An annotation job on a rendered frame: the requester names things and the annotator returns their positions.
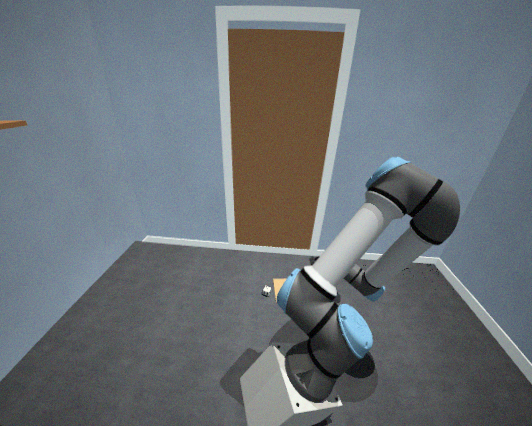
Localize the peach flat square mat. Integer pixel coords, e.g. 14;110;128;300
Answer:
273;279;286;299

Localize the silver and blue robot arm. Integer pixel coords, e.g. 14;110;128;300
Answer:
276;157;460;403

